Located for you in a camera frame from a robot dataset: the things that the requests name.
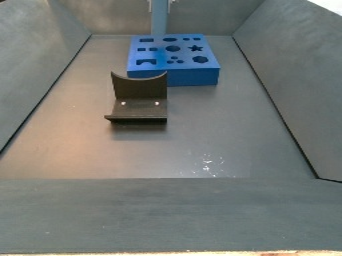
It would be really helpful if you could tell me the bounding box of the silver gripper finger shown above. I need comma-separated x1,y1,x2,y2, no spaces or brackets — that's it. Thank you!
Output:
167,0,175,13
147,0,152,12

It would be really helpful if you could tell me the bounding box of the light blue rectangular block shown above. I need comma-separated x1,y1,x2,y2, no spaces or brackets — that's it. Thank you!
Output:
151,0,168,35

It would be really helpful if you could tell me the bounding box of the blue foam shape board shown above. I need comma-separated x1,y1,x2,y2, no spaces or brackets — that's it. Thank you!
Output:
126,34,220,86

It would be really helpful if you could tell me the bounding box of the black curved fixture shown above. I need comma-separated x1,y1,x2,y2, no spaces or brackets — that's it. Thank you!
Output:
104,72,167,122

